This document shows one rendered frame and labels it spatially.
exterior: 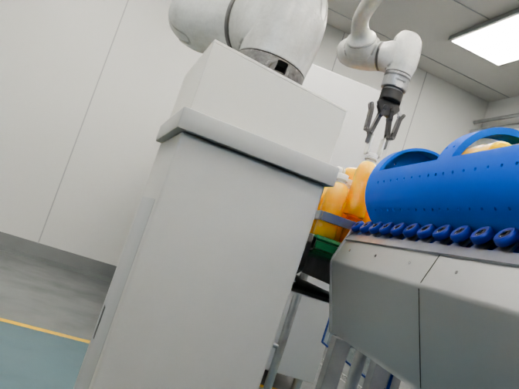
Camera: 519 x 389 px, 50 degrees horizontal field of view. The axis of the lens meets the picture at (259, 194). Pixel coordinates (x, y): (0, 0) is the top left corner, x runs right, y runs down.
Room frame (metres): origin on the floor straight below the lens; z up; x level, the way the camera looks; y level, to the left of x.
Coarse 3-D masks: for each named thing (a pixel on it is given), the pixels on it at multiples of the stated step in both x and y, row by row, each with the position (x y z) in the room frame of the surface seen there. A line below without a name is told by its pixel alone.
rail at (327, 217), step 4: (324, 212) 1.76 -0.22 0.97; (328, 212) 1.76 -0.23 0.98; (324, 216) 1.76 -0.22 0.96; (328, 216) 1.76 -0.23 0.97; (332, 216) 1.77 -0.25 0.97; (336, 216) 1.77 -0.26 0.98; (324, 220) 1.76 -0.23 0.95; (328, 220) 1.76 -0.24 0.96; (332, 220) 1.77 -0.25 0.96; (336, 220) 1.77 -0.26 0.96; (340, 220) 1.77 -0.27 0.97; (344, 220) 1.77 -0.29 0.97; (348, 220) 1.77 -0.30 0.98; (336, 224) 1.77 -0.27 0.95; (340, 224) 1.77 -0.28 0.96; (344, 224) 1.77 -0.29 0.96; (348, 224) 1.78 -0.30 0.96; (352, 224) 1.78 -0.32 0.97; (348, 228) 1.78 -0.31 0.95
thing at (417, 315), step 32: (352, 256) 1.58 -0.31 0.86; (384, 256) 1.38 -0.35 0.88; (416, 256) 1.23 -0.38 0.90; (448, 256) 1.10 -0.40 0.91; (352, 288) 1.54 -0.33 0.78; (384, 288) 1.31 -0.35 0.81; (416, 288) 1.15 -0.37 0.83; (448, 288) 1.03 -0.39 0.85; (480, 288) 0.94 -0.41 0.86; (512, 288) 0.87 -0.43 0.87; (352, 320) 1.54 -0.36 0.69; (384, 320) 1.32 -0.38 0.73; (416, 320) 1.15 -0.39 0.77; (448, 320) 1.02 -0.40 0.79; (480, 320) 0.92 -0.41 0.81; (512, 320) 0.83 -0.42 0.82; (384, 352) 1.33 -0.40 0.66; (416, 352) 1.16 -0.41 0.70; (448, 352) 1.03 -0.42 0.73; (480, 352) 0.92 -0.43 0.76; (512, 352) 0.84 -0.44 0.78; (416, 384) 1.16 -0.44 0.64; (448, 384) 1.03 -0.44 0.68; (480, 384) 0.93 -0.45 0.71; (512, 384) 0.84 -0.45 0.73
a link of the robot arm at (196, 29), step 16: (176, 0) 1.24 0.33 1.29; (192, 0) 1.20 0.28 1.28; (208, 0) 1.18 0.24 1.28; (224, 0) 1.16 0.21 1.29; (176, 16) 1.24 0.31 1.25; (192, 16) 1.20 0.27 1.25; (208, 16) 1.18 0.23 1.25; (224, 16) 1.16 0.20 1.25; (176, 32) 1.28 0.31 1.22; (192, 32) 1.22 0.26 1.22; (208, 32) 1.19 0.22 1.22; (224, 32) 1.17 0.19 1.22; (192, 48) 1.28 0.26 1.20
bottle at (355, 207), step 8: (368, 160) 1.81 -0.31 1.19; (360, 168) 1.80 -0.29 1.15; (368, 168) 1.79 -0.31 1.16; (360, 176) 1.79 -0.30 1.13; (368, 176) 1.79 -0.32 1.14; (352, 184) 1.81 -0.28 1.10; (360, 184) 1.79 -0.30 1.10; (352, 192) 1.80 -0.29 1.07; (360, 192) 1.79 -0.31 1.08; (352, 200) 1.79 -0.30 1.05; (360, 200) 1.79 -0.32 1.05; (344, 208) 1.81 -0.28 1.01; (352, 208) 1.79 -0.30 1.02; (360, 208) 1.79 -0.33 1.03; (352, 216) 1.85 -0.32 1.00; (360, 216) 1.79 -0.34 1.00
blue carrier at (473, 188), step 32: (384, 160) 1.60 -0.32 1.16; (416, 160) 1.64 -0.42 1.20; (448, 160) 1.18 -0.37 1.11; (480, 160) 1.04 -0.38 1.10; (512, 160) 0.94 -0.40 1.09; (384, 192) 1.48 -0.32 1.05; (416, 192) 1.29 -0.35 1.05; (448, 192) 1.15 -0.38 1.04; (480, 192) 1.03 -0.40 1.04; (512, 192) 0.94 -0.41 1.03; (384, 224) 1.55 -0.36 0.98; (448, 224) 1.19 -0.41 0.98; (480, 224) 1.06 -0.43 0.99; (512, 224) 0.97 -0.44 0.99
